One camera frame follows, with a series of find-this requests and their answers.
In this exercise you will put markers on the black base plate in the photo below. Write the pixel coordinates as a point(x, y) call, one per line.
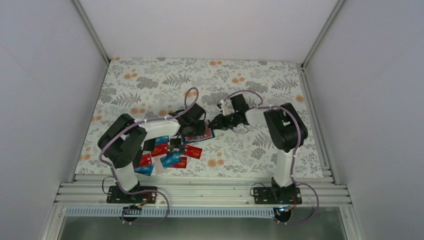
point(116, 196)
point(277, 195)

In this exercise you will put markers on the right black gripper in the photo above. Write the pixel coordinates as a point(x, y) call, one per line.
point(221, 125)

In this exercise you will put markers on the blue card centre pile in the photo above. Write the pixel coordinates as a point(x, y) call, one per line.
point(170, 160)

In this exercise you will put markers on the small black card top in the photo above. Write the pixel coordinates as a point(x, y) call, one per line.
point(175, 142)

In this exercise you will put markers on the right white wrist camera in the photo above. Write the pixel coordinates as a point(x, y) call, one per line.
point(225, 106)

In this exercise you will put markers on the blue card upper pile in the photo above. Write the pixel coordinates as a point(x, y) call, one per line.
point(162, 140)

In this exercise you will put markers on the red card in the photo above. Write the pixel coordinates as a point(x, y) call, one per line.
point(182, 164)
point(159, 150)
point(145, 160)
point(192, 151)
point(206, 134)

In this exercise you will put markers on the red card under pile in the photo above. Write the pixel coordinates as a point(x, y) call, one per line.
point(182, 164)

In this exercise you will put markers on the blue card pile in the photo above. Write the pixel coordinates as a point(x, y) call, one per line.
point(162, 140)
point(170, 160)

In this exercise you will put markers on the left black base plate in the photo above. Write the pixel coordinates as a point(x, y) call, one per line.
point(116, 196)

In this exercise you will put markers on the black card upper left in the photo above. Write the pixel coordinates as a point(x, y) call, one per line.
point(149, 145)

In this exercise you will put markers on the floral patterned table mat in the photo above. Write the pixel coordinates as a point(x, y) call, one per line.
point(152, 87)

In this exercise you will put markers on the grey slotted cable duct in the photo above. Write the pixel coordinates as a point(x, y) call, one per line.
point(174, 212)

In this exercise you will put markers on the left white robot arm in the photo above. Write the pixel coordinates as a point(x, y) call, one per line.
point(120, 144)

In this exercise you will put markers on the blue leather card holder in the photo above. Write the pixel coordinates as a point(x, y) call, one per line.
point(183, 137)

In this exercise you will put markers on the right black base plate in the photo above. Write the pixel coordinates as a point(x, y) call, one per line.
point(277, 195)

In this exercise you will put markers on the blue card front left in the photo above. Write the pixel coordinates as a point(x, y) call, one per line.
point(145, 170)

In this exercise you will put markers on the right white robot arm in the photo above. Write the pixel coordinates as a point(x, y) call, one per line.
point(286, 129)

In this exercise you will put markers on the black vip card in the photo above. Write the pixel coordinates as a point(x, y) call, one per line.
point(177, 150)

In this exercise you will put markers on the aluminium rail frame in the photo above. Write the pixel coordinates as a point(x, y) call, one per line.
point(184, 191)

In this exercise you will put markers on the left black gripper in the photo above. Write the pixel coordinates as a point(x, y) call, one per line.
point(201, 131)

